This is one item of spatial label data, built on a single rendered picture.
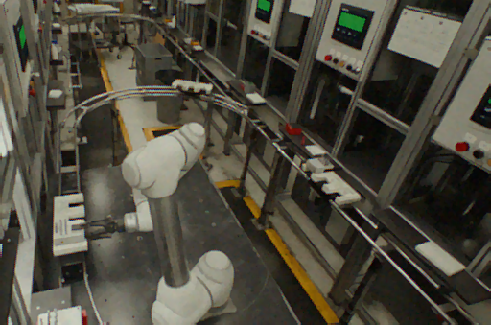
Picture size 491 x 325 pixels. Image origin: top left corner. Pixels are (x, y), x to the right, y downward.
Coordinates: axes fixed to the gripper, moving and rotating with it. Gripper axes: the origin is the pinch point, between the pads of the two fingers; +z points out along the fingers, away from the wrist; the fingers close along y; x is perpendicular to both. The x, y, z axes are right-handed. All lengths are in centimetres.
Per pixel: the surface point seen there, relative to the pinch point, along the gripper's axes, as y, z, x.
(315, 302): -89, -146, 12
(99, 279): -22.4, -6.3, 10.7
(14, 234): 46, 14, 44
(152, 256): -22.4, -33.5, 3.4
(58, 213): -2.2, 9.2, -16.3
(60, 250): -3.1, 8.3, 6.9
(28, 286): 0.6, 19.3, 25.0
